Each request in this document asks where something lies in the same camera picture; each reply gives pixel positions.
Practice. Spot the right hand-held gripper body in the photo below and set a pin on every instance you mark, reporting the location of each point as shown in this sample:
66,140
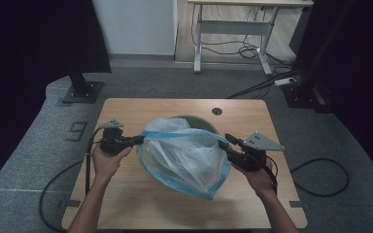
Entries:
249,158

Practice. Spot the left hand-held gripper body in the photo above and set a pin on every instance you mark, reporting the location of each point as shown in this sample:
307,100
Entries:
113,142

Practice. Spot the green plastic trash bin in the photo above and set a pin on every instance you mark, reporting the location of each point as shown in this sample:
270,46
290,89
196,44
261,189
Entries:
200,123

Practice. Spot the white garbage bag blue edge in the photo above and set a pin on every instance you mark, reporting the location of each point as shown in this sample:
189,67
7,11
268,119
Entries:
181,158

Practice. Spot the person's left hand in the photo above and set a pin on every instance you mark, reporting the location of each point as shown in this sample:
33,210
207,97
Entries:
108,165

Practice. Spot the person's right hand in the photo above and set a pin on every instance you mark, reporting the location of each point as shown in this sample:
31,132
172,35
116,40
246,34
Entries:
259,181

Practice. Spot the dark tape floor mark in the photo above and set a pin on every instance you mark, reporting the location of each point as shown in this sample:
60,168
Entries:
77,131

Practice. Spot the grey tape strip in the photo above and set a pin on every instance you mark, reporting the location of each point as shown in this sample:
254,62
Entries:
69,203
299,204

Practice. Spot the white power strip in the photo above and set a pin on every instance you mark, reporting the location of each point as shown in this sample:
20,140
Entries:
285,82

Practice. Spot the white panel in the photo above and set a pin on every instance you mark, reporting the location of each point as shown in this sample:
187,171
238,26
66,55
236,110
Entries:
136,26

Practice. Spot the black curtain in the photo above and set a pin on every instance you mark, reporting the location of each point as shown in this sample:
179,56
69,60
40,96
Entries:
362,64
29,48

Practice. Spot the black stand with base plate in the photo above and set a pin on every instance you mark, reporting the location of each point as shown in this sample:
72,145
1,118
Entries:
82,90
299,97

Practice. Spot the white metal frame desk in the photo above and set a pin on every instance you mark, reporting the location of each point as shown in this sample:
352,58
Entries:
233,27

